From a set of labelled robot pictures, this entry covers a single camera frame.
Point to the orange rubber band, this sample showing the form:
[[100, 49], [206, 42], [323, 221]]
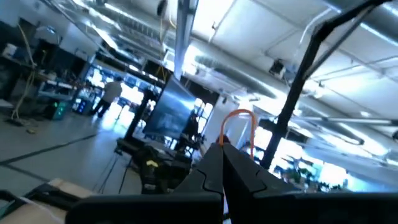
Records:
[[238, 110]]

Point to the large display screen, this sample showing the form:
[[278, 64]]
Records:
[[169, 109]]

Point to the black metal frame post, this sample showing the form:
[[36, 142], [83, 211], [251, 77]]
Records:
[[293, 93]]

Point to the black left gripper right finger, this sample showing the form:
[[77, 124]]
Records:
[[248, 193]]

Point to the machine with green light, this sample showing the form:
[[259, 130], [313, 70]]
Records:
[[59, 110]]

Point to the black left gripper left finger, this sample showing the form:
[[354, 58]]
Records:
[[205, 186]]

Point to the person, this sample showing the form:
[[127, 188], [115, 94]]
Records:
[[112, 91]]

